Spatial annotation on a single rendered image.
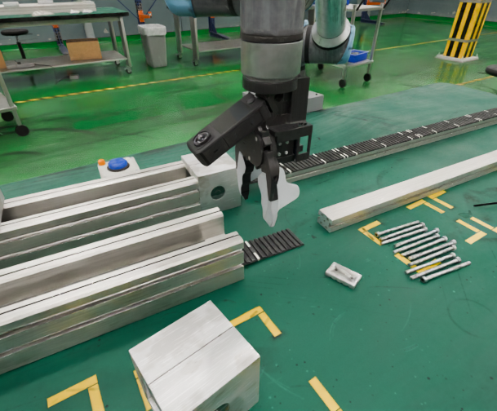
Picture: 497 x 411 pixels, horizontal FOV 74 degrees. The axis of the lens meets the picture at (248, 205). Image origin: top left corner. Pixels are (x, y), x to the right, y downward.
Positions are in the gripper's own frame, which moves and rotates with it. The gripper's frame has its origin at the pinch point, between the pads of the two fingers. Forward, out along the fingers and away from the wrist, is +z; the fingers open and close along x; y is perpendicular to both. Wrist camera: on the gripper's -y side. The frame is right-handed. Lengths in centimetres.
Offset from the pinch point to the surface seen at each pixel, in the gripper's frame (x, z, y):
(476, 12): 319, 14, 558
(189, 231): 2.4, 2.7, -10.2
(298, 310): -13.7, 10.0, 0.2
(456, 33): 338, 44, 556
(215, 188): 14.4, 4.0, -0.9
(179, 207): 15.3, 6.8, -8.2
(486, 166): -2, 7, 63
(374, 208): -1.7, 7.6, 26.5
